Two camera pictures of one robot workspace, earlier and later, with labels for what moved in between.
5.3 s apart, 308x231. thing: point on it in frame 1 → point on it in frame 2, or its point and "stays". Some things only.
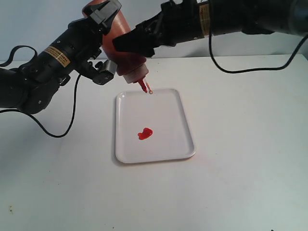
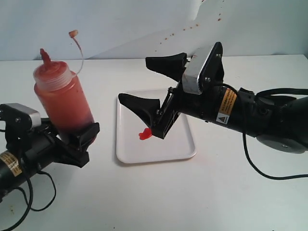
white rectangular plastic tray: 162,111 stays
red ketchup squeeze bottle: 133,68 → 61,101
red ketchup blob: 147,133 stays
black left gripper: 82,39 → 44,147
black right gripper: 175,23 → 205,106
